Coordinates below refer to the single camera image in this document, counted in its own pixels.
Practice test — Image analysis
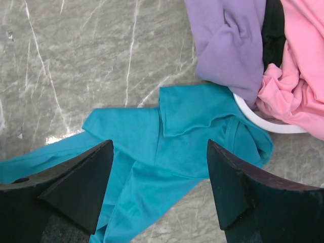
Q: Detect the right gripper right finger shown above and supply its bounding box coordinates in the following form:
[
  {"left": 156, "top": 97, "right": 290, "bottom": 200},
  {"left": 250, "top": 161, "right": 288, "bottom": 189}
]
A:
[{"left": 207, "top": 140, "right": 323, "bottom": 242}]

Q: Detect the white laundry basket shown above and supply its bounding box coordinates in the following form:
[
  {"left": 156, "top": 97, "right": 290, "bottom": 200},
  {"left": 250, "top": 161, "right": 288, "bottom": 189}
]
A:
[{"left": 233, "top": 94, "right": 307, "bottom": 134}]

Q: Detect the pink t shirt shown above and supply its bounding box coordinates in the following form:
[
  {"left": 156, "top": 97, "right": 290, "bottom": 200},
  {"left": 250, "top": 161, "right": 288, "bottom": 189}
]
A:
[{"left": 256, "top": 1, "right": 323, "bottom": 140}]

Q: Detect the purple t shirt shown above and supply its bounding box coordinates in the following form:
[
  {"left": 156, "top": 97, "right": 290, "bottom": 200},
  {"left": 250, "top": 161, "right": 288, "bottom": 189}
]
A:
[{"left": 185, "top": 0, "right": 266, "bottom": 107}]

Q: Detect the teal t shirt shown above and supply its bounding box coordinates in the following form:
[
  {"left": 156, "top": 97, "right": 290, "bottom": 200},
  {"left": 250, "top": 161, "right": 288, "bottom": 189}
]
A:
[{"left": 1, "top": 84, "right": 273, "bottom": 242}]

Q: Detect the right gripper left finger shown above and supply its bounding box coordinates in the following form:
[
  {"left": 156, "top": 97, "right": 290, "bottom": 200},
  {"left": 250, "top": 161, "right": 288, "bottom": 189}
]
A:
[{"left": 1, "top": 140, "right": 113, "bottom": 242}]

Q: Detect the black t shirt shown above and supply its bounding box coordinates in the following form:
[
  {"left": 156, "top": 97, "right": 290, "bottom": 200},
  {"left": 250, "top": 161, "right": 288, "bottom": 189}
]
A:
[{"left": 261, "top": 0, "right": 286, "bottom": 71}]

